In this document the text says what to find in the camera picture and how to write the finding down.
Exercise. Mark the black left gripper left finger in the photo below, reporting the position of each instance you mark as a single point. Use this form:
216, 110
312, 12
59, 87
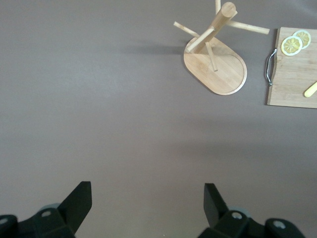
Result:
74, 205

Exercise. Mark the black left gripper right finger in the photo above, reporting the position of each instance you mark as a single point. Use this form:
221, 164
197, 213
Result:
213, 205

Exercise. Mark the wooden mug tree rack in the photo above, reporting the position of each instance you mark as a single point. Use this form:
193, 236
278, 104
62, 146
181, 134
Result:
223, 74

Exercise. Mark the brown table mat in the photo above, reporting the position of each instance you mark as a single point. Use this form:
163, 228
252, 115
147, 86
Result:
99, 111

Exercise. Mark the wooden cutting board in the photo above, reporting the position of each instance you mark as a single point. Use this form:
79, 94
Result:
289, 81

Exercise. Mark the yellow plastic fork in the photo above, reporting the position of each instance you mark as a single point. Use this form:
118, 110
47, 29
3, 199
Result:
311, 90

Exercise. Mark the yellow lemon slice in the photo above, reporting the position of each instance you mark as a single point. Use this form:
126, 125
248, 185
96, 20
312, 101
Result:
305, 36
291, 45

